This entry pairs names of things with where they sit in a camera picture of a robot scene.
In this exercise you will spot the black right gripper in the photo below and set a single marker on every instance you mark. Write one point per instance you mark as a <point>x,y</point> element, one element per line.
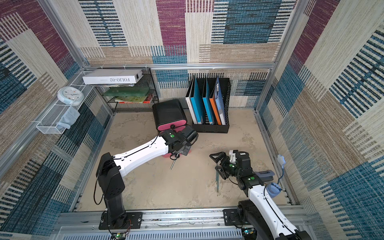
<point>224,167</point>

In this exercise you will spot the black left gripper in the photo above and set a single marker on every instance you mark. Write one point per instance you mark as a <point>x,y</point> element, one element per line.
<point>188,146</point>

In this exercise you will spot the pink top drawer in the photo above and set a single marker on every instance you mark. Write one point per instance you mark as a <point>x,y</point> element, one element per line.
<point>176,126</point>

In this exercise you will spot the green pencil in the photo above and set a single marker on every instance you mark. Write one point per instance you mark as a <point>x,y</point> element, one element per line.
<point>217,183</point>
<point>172,165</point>

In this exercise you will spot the black drawer cabinet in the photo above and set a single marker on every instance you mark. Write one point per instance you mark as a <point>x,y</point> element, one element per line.
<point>169,112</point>

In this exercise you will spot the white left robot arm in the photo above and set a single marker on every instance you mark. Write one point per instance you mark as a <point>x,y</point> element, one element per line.
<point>112,169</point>

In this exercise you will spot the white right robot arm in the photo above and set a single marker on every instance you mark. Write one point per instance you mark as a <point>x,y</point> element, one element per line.
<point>259,210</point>

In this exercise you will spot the white binder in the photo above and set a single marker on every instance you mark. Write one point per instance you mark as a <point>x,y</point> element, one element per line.
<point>189,103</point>

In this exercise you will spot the teal folder left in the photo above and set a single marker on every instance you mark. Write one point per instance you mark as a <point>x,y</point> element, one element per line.
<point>197,102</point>

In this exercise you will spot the teal folder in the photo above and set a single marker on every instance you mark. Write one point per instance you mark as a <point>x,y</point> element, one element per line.
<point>197,102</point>
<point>207,103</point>

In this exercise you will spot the grey charger block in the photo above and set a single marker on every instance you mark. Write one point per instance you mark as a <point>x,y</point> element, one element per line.
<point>266,176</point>

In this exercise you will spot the teal folder right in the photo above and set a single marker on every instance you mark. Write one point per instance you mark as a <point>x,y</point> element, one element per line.
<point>207,103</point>

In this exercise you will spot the black mesh file holder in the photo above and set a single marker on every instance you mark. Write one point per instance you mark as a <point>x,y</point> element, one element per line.
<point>226,90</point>

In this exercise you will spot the red book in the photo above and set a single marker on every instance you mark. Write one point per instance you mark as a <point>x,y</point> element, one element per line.
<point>134,99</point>

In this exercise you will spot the orange folder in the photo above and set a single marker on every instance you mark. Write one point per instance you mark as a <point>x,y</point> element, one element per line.
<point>214,107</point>

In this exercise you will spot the green book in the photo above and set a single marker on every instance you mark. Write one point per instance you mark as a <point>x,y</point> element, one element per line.
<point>126,91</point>

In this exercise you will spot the white folio box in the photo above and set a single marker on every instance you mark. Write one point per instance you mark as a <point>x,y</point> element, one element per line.
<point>112,76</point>

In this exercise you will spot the light blue cloth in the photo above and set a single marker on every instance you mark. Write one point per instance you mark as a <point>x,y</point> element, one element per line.
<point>68,118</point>

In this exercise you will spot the white round clock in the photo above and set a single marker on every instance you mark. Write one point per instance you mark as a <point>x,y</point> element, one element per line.
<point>70,96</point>

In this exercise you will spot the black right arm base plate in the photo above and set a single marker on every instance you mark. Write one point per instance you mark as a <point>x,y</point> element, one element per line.
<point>232,218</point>

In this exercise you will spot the black mesh wire shelf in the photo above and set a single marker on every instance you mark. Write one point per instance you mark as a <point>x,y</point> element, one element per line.
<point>146,81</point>

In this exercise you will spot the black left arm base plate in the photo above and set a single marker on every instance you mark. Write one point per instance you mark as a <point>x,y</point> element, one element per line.
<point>130,220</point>

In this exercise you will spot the white wire basket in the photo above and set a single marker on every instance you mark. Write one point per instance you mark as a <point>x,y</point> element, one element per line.
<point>48,123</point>

